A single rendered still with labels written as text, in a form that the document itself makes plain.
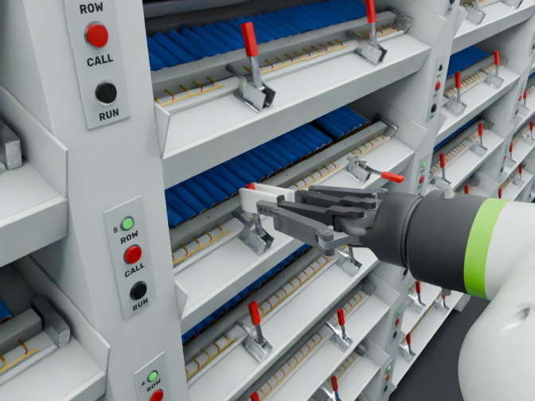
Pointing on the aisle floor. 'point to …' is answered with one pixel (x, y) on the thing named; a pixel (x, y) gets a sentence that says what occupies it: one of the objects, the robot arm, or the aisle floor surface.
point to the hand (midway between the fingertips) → (267, 200)
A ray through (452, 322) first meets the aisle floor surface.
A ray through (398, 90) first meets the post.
